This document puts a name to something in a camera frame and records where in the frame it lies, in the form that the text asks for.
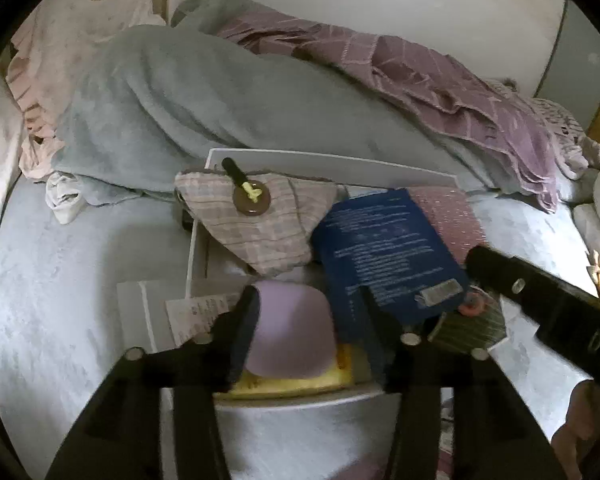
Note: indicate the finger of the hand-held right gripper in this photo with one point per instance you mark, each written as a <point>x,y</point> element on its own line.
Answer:
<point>510,280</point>

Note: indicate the silver laptop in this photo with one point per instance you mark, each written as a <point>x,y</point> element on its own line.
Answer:
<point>585,45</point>

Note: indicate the dark green striped pouch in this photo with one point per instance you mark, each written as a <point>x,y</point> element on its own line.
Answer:
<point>475,327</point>

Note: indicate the purple striped quilt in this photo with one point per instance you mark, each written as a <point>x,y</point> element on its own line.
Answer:
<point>430,85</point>

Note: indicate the patterned white garment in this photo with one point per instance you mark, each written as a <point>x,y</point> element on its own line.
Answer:
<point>560,125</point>

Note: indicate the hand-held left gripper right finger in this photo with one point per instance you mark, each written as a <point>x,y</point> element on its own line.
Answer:
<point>377,330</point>

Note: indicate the white shallow box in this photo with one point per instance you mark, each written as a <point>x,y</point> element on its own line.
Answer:
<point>330,165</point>

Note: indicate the pink bubble wrap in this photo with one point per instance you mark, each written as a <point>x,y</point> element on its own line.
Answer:
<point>447,215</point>

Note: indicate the clear zip bag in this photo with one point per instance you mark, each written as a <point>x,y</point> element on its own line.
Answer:
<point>140,310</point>

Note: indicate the pink ruffled pillow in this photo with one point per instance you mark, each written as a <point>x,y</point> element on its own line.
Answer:
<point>80,35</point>

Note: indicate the person's right hand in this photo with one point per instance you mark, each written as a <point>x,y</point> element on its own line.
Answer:
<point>585,425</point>

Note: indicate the lilac soft sponge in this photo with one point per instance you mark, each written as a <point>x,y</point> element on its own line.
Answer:
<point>290,330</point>

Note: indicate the light blue fleece bedsheet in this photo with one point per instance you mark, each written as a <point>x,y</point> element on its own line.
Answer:
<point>80,285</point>

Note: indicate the white printed paper leaflet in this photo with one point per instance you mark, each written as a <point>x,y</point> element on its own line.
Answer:
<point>200,310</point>

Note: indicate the white crumpled cloth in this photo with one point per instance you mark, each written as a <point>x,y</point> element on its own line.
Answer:
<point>65,195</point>

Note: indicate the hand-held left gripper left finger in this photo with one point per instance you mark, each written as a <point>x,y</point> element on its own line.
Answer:
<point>245,330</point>

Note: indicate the blue plastic packet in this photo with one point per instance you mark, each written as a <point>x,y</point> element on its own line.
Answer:
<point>390,255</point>

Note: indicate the yellow plastic packet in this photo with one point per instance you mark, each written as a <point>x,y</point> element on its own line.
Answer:
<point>290,387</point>

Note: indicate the plaid fabric pouch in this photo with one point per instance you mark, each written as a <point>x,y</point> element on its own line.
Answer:
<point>265,235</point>

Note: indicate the grey-green fleece blanket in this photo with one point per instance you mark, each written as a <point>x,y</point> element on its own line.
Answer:
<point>180,110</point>

